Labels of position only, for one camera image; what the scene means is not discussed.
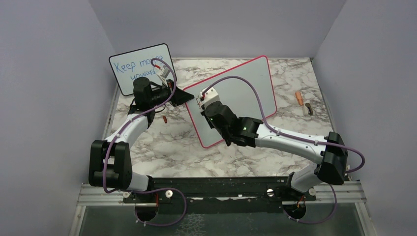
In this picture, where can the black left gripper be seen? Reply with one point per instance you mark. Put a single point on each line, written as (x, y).
(180, 96)

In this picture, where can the black framed written whiteboard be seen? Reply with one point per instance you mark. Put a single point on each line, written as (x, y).
(131, 65)

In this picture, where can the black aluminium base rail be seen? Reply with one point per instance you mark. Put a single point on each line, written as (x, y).
(216, 195)

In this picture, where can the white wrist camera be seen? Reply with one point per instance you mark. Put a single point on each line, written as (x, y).
(208, 97)
(163, 73)

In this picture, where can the orange marker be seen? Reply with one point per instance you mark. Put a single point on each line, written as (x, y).
(299, 98)

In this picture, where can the pink framed whiteboard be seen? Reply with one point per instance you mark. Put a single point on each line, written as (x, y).
(236, 94)

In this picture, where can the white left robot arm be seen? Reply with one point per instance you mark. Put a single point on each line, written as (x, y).
(110, 162)

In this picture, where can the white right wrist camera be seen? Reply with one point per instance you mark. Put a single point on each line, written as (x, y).
(208, 97)

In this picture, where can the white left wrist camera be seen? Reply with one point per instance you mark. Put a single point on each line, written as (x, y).
(163, 73)

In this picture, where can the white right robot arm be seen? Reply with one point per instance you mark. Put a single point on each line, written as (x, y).
(327, 154)

